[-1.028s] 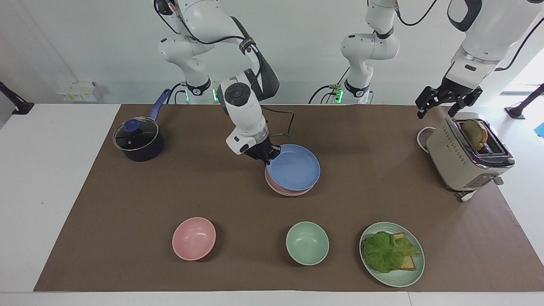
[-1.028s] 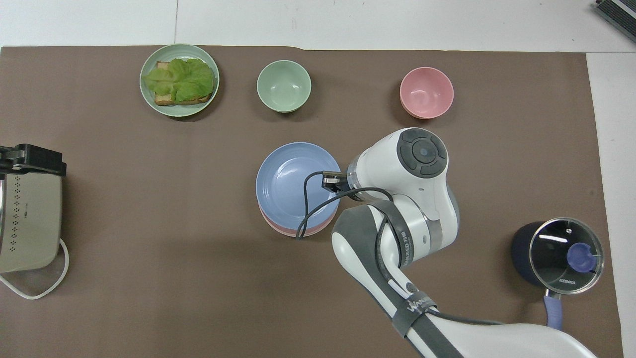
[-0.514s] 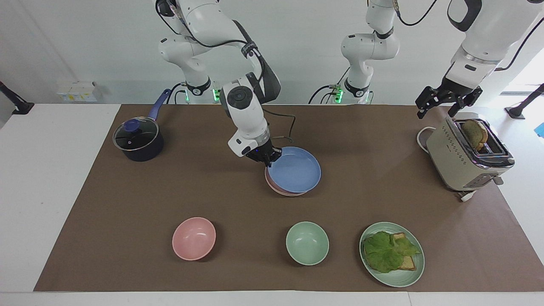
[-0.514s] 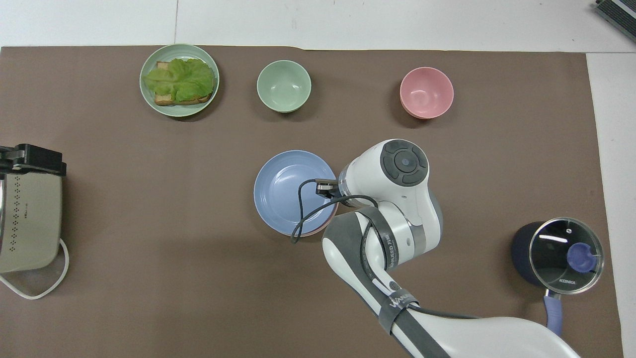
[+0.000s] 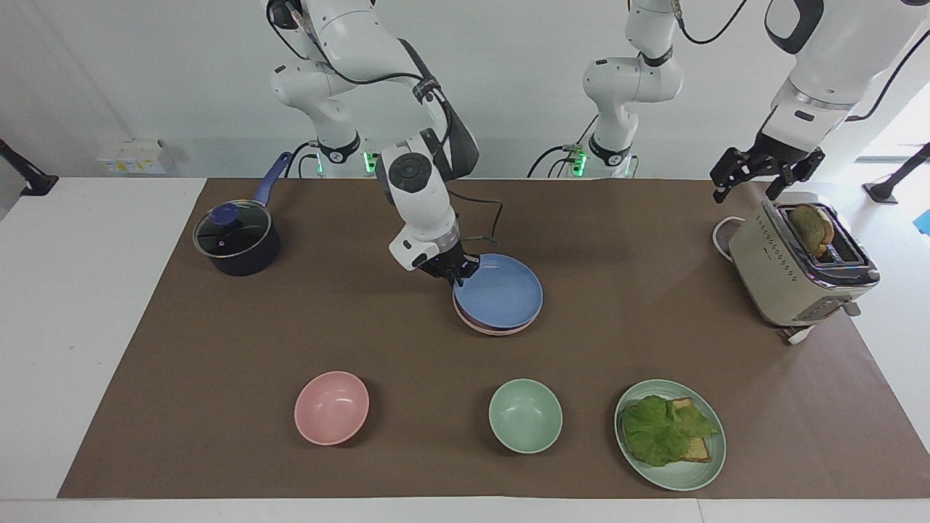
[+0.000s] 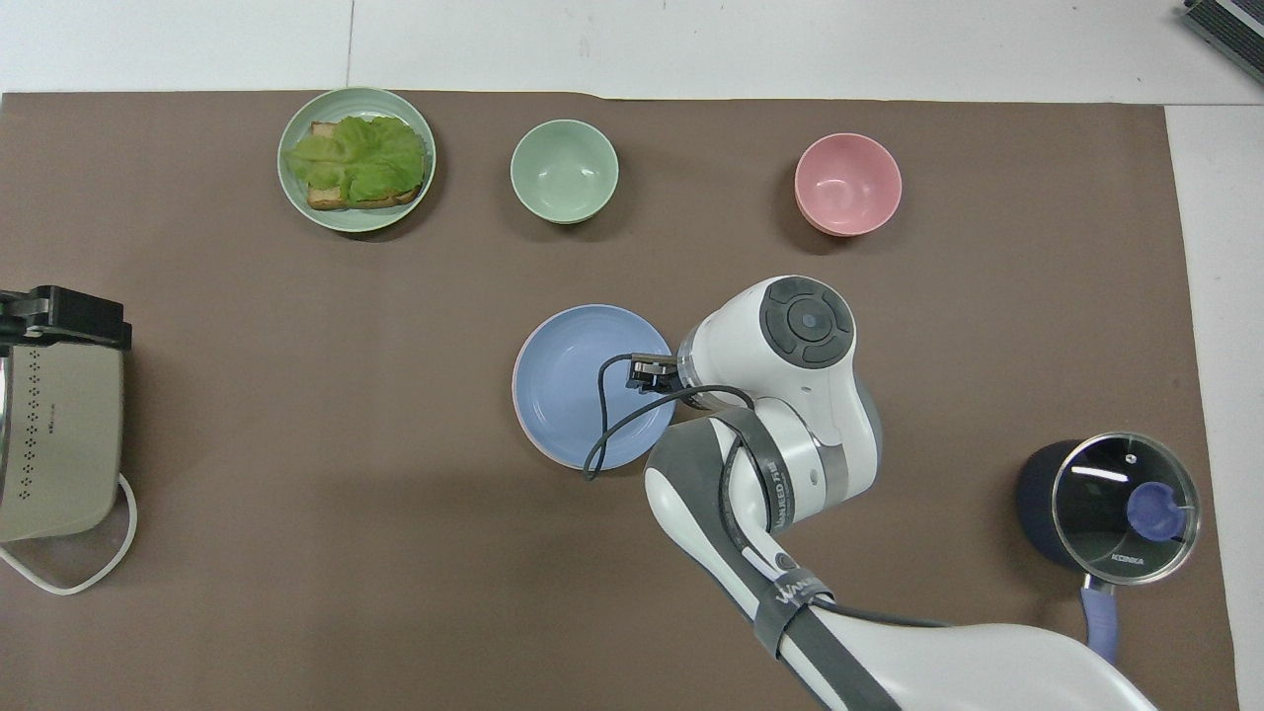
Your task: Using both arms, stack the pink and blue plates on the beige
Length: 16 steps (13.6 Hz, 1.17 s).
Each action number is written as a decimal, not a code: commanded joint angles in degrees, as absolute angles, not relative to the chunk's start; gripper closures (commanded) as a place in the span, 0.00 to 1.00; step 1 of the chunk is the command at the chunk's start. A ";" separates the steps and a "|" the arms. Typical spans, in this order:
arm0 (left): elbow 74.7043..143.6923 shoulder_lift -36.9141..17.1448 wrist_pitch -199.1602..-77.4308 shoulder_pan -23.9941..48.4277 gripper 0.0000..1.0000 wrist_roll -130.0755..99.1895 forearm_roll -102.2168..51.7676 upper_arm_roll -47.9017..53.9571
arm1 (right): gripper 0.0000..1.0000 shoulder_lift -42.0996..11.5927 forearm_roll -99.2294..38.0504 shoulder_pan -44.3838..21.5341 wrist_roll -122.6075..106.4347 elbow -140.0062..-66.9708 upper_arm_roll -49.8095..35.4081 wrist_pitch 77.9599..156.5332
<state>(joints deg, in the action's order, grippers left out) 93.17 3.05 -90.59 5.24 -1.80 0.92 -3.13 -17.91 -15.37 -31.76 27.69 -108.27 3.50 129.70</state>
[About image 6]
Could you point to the green lettuce leaf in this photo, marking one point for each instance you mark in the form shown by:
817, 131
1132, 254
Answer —
360, 158

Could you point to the dark blue pot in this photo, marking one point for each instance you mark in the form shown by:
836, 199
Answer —
1035, 504

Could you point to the glass pot lid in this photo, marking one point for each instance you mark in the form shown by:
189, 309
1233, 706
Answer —
1101, 513

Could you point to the green plate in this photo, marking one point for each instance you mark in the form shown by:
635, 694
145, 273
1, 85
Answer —
301, 202

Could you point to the grey device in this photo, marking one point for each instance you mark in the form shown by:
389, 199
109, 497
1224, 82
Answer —
1234, 22

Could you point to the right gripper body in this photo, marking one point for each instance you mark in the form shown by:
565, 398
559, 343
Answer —
654, 373

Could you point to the green bowl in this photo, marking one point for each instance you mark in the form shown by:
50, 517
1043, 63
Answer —
564, 173

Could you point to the toast slice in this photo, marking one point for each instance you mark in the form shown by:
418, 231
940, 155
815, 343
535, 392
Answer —
328, 197

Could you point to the beige sandwich maker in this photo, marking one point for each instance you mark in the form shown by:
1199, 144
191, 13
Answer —
59, 444

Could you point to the pink bowl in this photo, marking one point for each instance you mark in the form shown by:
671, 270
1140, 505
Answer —
847, 185

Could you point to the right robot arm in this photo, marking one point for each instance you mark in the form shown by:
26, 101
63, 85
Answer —
790, 464

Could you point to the blue plate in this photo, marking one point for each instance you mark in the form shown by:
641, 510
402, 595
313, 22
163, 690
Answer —
563, 385

